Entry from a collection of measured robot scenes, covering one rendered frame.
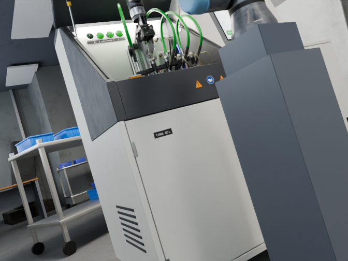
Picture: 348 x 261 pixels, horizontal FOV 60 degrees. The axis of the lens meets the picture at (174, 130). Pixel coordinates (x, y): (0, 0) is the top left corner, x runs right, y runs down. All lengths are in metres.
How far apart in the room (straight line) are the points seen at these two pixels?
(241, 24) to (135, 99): 0.51
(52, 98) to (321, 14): 5.90
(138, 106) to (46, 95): 6.42
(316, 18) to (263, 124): 2.61
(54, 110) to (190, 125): 6.36
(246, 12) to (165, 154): 0.61
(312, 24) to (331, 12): 0.21
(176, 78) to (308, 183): 0.72
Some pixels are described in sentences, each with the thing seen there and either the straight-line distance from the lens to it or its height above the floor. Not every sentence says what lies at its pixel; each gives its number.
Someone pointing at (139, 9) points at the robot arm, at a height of 1.33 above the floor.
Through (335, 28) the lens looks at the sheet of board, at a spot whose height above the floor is 1.23.
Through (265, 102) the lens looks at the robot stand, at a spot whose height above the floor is 0.68.
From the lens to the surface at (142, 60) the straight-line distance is 1.89.
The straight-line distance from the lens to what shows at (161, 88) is 1.29.
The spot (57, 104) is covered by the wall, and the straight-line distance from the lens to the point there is 7.57.
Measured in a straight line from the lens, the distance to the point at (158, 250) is 1.25.
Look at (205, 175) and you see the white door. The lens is 1.32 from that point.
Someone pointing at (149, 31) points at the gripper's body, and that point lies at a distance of 1.57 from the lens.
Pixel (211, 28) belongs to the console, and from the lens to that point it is 1.92.
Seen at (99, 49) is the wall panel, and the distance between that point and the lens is 1.87.
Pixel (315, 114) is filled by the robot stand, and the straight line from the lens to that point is 0.95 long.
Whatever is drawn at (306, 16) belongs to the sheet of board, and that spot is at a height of 1.48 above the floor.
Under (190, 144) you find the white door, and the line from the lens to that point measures 1.30.
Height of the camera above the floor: 0.65
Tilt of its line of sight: 2 degrees up
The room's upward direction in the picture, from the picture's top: 17 degrees counter-clockwise
